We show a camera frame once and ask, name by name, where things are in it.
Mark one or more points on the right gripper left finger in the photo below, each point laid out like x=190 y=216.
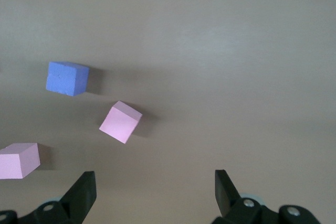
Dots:
x=78 y=200

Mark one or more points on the blue-violet foam cube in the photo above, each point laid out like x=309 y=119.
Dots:
x=65 y=79

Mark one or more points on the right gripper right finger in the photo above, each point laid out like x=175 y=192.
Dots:
x=225 y=197

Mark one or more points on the pink foam cube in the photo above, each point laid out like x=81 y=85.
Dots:
x=15 y=162
x=119 y=124

